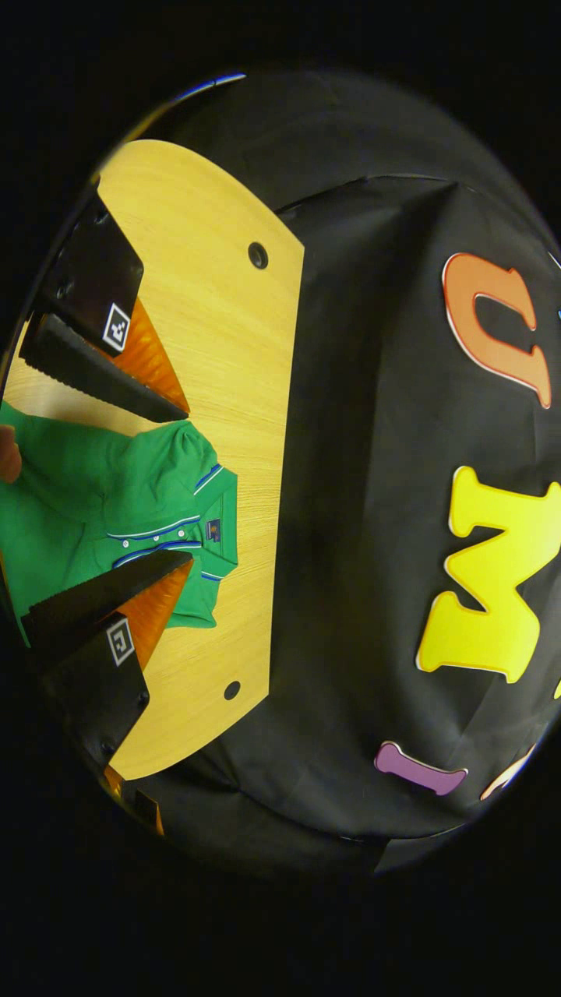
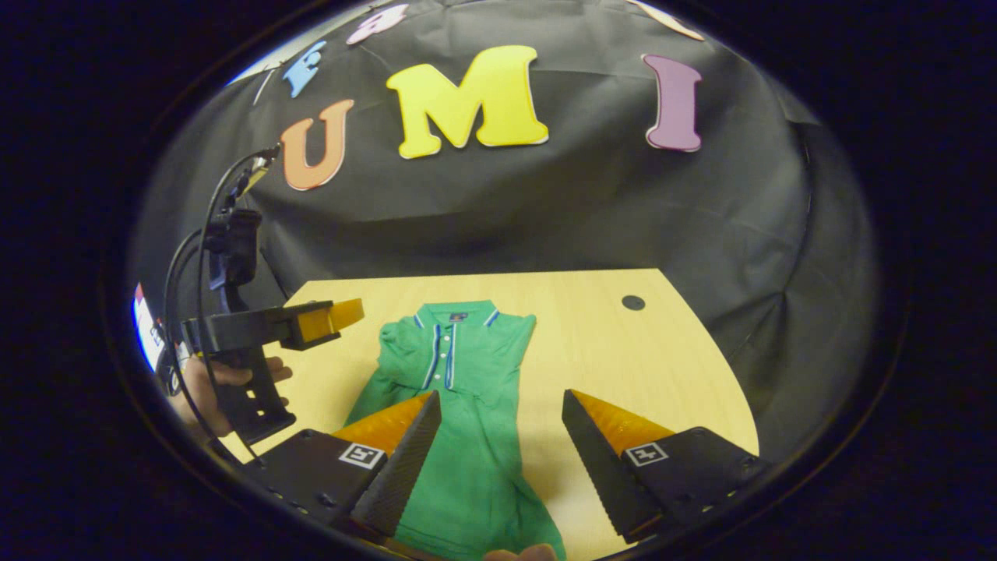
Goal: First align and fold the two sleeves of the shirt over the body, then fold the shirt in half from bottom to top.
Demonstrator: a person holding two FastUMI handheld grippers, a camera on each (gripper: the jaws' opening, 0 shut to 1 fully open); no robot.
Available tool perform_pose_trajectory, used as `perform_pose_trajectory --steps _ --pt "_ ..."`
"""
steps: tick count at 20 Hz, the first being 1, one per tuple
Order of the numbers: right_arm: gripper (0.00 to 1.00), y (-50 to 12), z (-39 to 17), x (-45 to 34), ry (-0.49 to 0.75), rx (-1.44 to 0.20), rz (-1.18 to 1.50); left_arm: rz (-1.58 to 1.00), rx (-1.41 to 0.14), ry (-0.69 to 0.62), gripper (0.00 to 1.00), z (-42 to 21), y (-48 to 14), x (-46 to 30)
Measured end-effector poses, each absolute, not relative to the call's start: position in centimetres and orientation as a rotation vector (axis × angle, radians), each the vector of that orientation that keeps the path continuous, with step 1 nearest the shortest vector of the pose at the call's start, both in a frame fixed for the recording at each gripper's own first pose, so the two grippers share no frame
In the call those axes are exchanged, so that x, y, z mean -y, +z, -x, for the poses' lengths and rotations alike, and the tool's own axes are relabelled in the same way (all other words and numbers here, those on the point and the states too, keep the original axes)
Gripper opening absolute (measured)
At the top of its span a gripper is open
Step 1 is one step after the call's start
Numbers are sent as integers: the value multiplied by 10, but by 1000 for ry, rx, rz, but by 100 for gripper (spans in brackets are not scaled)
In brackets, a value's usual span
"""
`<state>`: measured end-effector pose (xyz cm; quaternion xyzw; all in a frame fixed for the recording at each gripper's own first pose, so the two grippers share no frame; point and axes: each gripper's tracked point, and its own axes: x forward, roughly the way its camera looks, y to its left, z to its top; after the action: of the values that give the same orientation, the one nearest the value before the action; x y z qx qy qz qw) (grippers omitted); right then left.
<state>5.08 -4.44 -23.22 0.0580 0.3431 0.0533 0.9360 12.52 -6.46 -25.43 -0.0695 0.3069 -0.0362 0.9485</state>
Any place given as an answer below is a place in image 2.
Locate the black table grommet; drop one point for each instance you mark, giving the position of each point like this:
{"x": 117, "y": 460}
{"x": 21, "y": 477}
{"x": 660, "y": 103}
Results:
{"x": 633, "y": 302}

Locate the black backdrop cloth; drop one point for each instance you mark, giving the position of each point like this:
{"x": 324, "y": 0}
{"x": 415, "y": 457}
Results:
{"x": 545, "y": 210}

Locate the computer monitor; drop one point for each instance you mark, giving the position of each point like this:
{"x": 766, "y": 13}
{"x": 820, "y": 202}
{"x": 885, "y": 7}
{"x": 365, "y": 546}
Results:
{"x": 144, "y": 327}

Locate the green T-shirt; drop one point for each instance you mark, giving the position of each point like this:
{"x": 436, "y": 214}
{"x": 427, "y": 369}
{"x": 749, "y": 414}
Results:
{"x": 475, "y": 467}

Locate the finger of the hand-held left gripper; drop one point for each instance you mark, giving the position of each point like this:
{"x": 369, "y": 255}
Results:
{"x": 290, "y": 327}

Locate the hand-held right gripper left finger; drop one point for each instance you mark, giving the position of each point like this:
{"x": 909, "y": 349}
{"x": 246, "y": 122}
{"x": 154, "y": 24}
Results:
{"x": 397, "y": 483}

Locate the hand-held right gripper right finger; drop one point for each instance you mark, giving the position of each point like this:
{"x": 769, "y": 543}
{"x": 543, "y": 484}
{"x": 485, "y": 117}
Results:
{"x": 604, "y": 475}

